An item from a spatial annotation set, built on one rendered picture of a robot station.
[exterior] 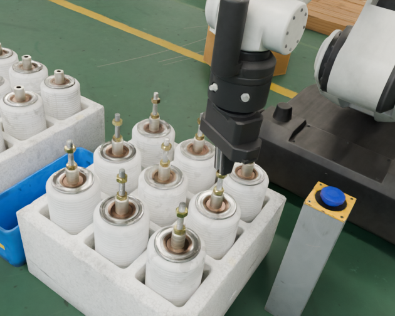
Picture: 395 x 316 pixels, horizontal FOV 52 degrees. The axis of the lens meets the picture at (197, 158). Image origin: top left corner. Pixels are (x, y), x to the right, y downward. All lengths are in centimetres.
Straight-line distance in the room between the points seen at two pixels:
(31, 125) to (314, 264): 69
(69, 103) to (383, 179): 79
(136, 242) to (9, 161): 39
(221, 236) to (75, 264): 26
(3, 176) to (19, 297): 26
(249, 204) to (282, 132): 32
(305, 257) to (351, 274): 31
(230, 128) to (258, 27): 15
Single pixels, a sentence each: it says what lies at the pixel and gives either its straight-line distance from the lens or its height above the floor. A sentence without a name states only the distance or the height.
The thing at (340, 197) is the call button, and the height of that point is 33.
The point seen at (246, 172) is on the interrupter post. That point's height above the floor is 26.
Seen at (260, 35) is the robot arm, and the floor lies 58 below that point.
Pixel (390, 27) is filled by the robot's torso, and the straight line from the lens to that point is 88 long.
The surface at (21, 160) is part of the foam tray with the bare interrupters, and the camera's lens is 100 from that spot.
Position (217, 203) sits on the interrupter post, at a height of 27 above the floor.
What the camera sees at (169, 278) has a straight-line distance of 65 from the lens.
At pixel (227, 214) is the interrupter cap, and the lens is 72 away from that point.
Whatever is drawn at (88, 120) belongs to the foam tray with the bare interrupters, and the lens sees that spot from 110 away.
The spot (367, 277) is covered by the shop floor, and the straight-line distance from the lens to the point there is 108.
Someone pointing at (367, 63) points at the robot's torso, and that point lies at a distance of 84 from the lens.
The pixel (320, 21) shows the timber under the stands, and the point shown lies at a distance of 254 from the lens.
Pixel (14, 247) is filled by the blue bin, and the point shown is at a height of 7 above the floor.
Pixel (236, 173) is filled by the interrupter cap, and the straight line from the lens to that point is 81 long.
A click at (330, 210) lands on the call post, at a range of 70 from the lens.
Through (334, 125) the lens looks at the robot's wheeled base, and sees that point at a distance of 124.
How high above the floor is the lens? 75
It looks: 37 degrees down
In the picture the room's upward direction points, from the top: 8 degrees clockwise
